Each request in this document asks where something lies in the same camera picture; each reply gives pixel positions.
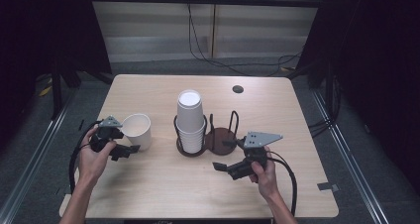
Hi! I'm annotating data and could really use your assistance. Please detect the stack of white cups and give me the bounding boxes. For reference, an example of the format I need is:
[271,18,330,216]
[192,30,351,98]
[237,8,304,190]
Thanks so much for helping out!
[175,89,206,155]

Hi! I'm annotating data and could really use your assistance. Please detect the person's right hand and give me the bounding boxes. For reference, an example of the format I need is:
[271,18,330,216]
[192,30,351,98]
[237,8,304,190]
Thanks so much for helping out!
[249,146,280,201]

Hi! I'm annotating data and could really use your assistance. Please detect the black wall cable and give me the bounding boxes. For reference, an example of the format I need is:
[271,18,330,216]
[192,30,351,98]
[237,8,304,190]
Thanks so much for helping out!
[186,2,303,78]

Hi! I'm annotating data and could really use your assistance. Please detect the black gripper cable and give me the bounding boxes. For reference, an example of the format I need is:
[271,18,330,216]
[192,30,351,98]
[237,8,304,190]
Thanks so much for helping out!
[67,119,104,195]
[266,150,298,217]

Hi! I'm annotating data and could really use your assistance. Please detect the black metal stand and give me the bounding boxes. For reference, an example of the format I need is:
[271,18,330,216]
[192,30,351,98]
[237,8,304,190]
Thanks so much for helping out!
[50,56,64,121]
[324,60,335,120]

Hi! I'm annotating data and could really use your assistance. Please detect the aluminium floor rail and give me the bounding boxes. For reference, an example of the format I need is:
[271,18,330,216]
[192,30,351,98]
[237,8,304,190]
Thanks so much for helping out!
[0,88,80,224]
[311,89,389,224]

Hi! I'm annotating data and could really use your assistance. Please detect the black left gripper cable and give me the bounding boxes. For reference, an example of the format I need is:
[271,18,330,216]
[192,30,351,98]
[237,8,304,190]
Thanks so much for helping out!
[67,119,104,195]

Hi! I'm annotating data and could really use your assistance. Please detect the yellow tape strip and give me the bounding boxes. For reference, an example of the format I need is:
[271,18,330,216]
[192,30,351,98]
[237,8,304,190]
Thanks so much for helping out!
[37,84,54,98]

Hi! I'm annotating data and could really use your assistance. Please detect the bundle of black floor cables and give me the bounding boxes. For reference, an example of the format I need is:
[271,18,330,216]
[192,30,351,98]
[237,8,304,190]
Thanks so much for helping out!
[307,115,337,140]

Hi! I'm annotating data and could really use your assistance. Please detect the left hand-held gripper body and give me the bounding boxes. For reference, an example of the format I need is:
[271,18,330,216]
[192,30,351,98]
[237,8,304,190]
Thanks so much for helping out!
[89,115,125,154]

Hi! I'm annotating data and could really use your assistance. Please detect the black horizontal bar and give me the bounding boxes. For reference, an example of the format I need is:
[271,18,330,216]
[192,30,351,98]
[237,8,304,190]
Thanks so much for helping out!
[88,0,323,9]

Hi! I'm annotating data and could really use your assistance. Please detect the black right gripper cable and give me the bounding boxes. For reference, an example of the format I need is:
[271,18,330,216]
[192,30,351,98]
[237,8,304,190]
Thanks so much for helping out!
[266,150,298,217]

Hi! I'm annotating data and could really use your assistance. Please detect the black curtain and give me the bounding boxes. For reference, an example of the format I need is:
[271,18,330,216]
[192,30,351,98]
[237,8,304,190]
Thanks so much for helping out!
[0,0,113,153]
[296,0,420,187]

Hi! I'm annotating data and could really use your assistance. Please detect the person's left hand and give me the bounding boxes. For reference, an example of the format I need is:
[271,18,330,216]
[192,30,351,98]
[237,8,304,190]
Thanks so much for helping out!
[77,126,118,185]

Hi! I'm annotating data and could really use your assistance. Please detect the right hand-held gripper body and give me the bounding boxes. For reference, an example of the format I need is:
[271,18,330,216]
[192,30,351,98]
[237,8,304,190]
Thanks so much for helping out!
[243,131,284,169]

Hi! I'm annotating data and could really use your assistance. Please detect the black wire double cup holder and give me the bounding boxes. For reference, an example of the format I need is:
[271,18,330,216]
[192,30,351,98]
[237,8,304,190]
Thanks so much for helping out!
[172,110,240,158]

